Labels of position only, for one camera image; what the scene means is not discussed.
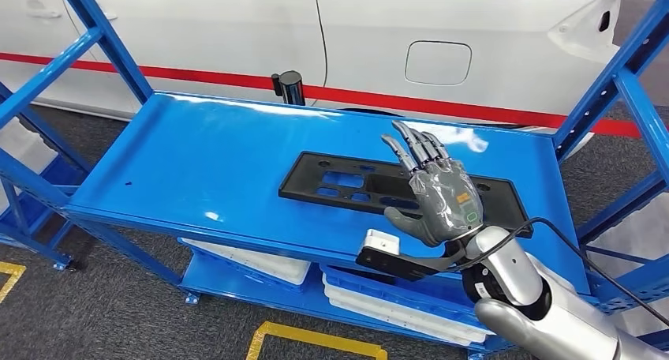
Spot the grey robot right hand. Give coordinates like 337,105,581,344
381,121,484,248

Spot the black plastic car trim panel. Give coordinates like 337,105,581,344
278,151,534,239

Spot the blue plastic tray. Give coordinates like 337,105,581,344
320,264,477,322

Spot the red barrier belt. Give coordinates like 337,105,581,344
0,50,643,139

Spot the white car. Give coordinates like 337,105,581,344
0,0,669,160

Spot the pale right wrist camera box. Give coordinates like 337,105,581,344
363,229,401,257

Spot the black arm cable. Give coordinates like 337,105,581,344
451,217,669,328

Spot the black barrier post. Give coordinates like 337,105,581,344
271,69,307,107

